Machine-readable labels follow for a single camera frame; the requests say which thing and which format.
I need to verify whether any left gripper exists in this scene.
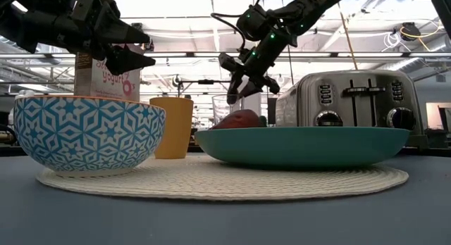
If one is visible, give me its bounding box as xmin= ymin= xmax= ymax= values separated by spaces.
xmin=20 ymin=0 xmax=157 ymax=76

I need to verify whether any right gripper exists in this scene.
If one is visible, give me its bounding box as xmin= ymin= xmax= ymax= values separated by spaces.
xmin=218 ymin=29 xmax=297 ymax=106

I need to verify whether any brown bread slice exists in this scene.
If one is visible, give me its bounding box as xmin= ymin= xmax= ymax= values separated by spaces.
xmin=209 ymin=108 xmax=264 ymax=130

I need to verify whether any pink cereal box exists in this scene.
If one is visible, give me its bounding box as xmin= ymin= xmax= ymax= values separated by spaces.
xmin=73 ymin=44 xmax=142 ymax=103

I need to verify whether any orange plastic cup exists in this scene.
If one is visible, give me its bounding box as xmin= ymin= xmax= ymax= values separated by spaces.
xmin=149 ymin=96 xmax=195 ymax=160

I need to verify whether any teal green round plate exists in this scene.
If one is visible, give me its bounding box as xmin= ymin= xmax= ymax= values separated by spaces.
xmin=194 ymin=127 xmax=412 ymax=170

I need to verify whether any blue white patterned bowl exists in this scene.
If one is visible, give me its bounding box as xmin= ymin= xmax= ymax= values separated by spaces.
xmin=13 ymin=94 xmax=167 ymax=178

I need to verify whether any white round woven placemat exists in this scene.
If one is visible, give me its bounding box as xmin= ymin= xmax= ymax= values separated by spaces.
xmin=35 ymin=154 xmax=410 ymax=202

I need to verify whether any silver four-slot toaster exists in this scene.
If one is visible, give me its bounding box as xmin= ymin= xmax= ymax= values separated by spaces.
xmin=275 ymin=69 xmax=429 ymax=149

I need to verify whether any background display screen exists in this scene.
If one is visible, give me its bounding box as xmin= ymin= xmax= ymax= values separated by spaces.
xmin=425 ymin=101 xmax=451 ymax=130

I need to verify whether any black toaster power cable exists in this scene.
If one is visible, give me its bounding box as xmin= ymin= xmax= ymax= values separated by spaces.
xmin=285 ymin=44 xmax=295 ymax=86

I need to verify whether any yellow extension cable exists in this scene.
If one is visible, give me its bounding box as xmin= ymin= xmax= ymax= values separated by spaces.
xmin=336 ymin=1 xmax=359 ymax=71

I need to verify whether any black hanging cord reel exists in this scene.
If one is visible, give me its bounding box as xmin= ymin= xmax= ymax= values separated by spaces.
xmin=399 ymin=21 xmax=441 ymax=53

